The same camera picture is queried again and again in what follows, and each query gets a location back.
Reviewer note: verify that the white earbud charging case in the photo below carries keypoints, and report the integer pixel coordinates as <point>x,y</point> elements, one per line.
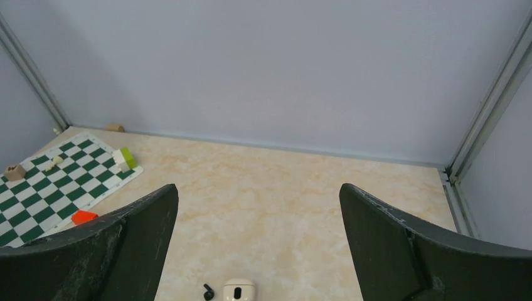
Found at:
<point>239,289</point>

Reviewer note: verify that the small wooden cube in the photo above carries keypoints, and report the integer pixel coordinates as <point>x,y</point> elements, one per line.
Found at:
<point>15,172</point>

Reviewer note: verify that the wooden cork piece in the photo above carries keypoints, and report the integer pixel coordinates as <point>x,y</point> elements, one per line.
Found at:
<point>115,128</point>

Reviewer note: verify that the cream chess piece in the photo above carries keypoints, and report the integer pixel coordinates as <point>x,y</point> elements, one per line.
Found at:
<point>54,162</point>

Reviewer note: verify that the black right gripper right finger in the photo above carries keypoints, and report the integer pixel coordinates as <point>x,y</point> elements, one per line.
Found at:
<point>398,256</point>

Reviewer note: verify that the green white toy block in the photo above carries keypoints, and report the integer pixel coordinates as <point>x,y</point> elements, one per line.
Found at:
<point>124,159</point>

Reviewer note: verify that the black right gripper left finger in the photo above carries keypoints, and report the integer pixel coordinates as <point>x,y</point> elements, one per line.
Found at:
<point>118,256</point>

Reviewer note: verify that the green white chessboard mat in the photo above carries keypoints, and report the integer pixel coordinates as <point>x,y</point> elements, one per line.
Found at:
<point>43,202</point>

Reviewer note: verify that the orange red block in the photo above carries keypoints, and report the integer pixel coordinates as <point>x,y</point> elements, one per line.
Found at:
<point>81,217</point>

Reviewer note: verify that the black earbud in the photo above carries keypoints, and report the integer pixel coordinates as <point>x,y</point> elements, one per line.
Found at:
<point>209,293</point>

